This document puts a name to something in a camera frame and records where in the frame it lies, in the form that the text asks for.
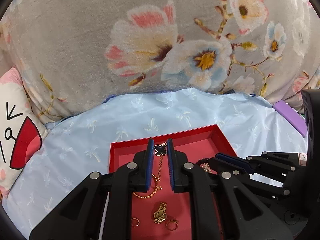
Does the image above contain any gold chain black clover necklace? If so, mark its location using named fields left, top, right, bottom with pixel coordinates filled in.
left=152, top=142, right=168, bottom=192

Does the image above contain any gold link wristwatch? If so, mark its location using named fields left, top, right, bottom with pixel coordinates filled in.
left=153, top=202, right=167, bottom=224

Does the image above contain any red shallow jewelry tray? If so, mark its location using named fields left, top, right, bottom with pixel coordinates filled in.
left=108, top=123, right=238, bottom=240

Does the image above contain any gold twisted bangle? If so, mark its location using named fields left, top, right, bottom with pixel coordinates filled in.
left=132, top=174, right=162, bottom=200

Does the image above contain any purple flat object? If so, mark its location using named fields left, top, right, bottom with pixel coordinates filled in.
left=272, top=100, right=307, bottom=138

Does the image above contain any light blue satin cloth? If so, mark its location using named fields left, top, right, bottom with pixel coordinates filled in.
left=2, top=88, right=308, bottom=237

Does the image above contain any white pink cat face pillow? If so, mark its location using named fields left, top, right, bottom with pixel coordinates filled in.
left=0, top=67, right=47, bottom=197

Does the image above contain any grey floral fleece blanket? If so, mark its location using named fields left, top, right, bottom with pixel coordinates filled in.
left=1, top=0, right=319, bottom=122

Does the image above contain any pink white beaded bracelet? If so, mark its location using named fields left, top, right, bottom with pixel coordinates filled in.
left=199, top=162, right=218, bottom=173

